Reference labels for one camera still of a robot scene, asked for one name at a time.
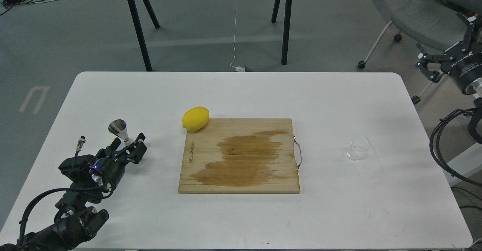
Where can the yellow lemon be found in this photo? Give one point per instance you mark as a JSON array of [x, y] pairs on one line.
[[195, 118]]

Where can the wooden cutting board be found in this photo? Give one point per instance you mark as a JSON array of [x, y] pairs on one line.
[[240, 156]]

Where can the steel double jigger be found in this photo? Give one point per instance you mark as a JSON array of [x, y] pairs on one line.
[[118, 128]]

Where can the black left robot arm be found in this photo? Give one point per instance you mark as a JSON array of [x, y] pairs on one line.
[[93, 179]]

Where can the clear glass cup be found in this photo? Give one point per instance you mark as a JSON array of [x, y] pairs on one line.
[[358, 147]]

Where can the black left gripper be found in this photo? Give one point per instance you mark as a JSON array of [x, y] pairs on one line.
[[112, 164]]

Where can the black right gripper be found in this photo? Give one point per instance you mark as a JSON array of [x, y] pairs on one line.
[[469, 68]]

